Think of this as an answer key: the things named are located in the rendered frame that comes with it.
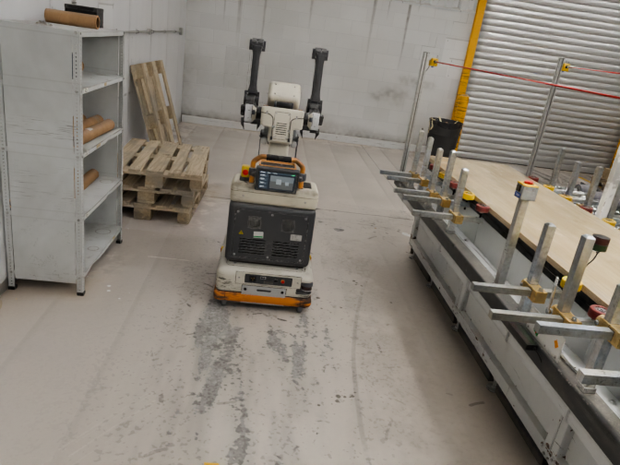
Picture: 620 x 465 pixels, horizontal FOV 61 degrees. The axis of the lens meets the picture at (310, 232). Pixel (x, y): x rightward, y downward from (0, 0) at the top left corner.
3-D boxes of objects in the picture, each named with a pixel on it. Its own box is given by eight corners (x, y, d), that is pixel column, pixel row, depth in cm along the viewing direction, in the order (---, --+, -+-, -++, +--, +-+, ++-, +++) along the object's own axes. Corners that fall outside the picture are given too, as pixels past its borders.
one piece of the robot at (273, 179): (303, 202, 325) (308, 173, 309) (245, 195, 321) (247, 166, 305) (303, 189, 332) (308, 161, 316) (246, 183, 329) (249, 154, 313)
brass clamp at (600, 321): (614, 349, 164) (620, 335, 162) (590, 326, 176) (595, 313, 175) (633, 351, 164) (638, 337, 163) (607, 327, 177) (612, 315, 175)
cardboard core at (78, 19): (43, 7, 314) (95, 15, 317) (49, 8, 322) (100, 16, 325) (44, 21, 317) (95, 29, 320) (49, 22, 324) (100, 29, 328)
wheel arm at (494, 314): (490, 322, 191) (493, 311, 189) (486, 316, 194) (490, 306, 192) (602, 332, 195) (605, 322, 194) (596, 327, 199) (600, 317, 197)
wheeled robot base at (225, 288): (310, 312, 341) (315, 277, 332) (211, 303, 334) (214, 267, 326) (304, 268, 404) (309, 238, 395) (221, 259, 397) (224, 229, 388)
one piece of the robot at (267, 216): (305, 287, 343) (325, 162, 314) (221, 279, 337) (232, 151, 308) (304, 266, 374) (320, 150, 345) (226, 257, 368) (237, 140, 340)
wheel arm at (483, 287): (472, 292, 215) (474, 283, 213) (469, 289, 218) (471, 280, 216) (572, 303, 219) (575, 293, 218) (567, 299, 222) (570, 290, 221)
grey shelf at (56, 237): (7, 289, 322) (-11, 18, 268) (63, 235, 405) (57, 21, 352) (83, 296, 326) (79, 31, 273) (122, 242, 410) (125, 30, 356)
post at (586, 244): (547, 351, 202) (587, 236, 185) (542, 347, 205) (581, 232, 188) (555, 352, 202) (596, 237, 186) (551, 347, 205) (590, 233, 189)
